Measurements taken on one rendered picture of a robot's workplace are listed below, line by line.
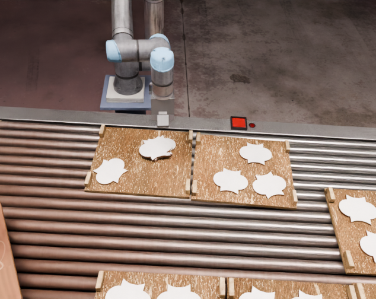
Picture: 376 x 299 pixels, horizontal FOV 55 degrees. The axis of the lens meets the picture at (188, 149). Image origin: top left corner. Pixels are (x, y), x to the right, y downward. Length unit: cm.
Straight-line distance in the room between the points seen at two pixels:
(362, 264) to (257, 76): 250
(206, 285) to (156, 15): 110
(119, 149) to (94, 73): 206
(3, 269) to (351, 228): 119
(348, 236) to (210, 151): 63
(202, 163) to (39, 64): 258
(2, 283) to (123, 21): 92
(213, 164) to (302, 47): 284
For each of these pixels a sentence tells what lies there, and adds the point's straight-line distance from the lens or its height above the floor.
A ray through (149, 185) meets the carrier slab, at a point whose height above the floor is 94.
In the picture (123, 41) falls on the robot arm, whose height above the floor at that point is 142.
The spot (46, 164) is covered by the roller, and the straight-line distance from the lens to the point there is 161.
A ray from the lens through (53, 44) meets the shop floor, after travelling 406.
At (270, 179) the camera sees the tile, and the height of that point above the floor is 95.
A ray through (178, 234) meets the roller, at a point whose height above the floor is 92.
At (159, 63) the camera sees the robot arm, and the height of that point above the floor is 142.
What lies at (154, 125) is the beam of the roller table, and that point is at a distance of 168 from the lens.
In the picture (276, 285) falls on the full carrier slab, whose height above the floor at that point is 94.
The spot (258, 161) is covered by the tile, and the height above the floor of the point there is 95.
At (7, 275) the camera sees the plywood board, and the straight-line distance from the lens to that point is 123.
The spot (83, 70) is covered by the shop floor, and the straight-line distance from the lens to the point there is 362.
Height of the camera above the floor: 210
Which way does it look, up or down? 48 degrees down
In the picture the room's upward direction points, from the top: 4 degrees clockwise
